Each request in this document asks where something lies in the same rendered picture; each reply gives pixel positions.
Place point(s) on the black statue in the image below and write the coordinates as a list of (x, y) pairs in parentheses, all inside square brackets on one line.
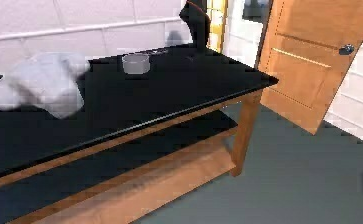
[(196, 26)]

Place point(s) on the white crumpled cloth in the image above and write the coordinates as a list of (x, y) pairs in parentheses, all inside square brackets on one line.
[(42, 85)]

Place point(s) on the brown wooden room door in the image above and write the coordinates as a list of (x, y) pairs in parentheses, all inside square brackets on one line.
[(305, 63)]

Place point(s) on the black top wooden table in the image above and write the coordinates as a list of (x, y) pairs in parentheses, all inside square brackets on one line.
[(129, 110)]

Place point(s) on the grey bowl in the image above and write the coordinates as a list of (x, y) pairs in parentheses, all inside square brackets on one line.
[(136, 64)]

